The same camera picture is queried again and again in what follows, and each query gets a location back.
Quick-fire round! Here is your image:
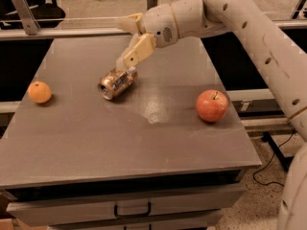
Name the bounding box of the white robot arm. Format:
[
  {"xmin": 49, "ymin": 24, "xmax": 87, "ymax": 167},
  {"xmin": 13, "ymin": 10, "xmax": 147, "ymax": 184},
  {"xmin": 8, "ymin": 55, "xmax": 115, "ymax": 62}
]
[{"xmin": 116, "ymin": 0, "xmax": 307, "ymax": 230}]

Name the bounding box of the lower grey drawer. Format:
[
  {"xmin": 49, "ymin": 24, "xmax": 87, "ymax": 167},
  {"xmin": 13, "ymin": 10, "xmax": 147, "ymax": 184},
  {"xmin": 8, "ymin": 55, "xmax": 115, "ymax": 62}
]
[{"xmin": 48, "ymin": 210, "xmax": 223, "ymax": 230}]

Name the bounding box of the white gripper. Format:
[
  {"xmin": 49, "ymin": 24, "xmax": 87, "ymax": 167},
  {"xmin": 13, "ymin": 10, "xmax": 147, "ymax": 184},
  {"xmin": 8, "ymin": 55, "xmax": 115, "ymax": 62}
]
[{"xmin": 116, "ymin": 4, "xmax": 178, "ymax": 71}]

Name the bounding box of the grey drawer with handle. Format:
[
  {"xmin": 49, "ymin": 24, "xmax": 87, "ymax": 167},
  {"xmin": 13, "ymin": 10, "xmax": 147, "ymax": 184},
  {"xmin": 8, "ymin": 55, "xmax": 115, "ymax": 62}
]
[{"xmin": 7, "ymin": 183, "xmax": 245, "ymax": 226}]

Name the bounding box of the left metal railing bracket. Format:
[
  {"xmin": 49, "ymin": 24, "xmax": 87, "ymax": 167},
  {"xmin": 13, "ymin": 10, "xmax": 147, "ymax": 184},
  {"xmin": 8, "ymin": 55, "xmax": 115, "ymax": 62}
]
[{"xmin": 12, "ymin": 0, "xmax": 40, "ymax": 35}]

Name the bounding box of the black office chair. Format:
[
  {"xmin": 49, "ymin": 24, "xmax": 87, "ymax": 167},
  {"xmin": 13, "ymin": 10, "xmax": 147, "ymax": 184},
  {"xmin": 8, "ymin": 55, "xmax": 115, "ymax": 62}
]
[{"xmin": 0, "ymin": 0, "xmax": 65, "ymax": 30}]

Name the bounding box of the red apple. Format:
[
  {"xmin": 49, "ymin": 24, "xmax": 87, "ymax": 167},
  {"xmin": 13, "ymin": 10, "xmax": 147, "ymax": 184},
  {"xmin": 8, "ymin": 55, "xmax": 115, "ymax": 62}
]
[{"xmin": 196, "ymin": 90, "xmax": 229, "ymax": 123}]

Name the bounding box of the orange soda can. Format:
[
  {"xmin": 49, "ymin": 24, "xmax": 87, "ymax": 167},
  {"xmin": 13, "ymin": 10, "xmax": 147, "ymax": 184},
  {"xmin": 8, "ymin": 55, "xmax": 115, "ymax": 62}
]
[{"xmin": 98, "ymin": 68, "xmax": 138, "ymax": 101}]

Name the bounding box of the black stand leg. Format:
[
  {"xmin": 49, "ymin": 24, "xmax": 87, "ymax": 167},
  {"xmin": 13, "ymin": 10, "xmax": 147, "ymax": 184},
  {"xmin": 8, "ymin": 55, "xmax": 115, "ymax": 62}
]
[{"xmin": 262, "ymin": 131, "xmax": 293, "ymax": 172}]

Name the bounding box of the orange fruit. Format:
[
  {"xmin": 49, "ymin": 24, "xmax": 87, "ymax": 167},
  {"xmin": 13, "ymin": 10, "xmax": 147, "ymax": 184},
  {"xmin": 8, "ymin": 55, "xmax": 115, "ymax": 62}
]
[{"xmin": 27, "ymin": 81, "xmax": 52, "ymax": 104}]

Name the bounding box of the black cable on floor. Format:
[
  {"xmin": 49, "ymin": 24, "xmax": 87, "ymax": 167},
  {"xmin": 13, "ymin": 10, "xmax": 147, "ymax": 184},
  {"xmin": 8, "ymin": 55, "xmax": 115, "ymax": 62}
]
[{"xmin": 252, "ymin": 129, "xmax": 296, "ymax": 188}]

